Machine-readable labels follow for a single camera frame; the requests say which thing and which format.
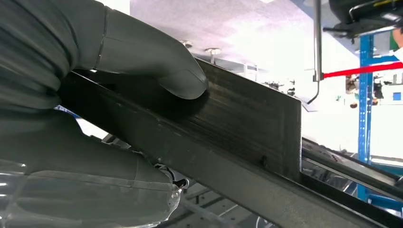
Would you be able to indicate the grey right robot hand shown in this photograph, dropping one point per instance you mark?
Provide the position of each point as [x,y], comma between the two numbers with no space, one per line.
[78,176]

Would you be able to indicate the blue metal shelf rack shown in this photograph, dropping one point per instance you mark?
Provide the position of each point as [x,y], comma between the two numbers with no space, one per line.
[365,110]

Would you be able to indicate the red barrier belt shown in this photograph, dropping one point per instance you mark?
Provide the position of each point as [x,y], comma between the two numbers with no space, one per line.
[362,70]

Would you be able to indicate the black carrying case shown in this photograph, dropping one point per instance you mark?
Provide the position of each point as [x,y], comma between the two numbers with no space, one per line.
[352,12]

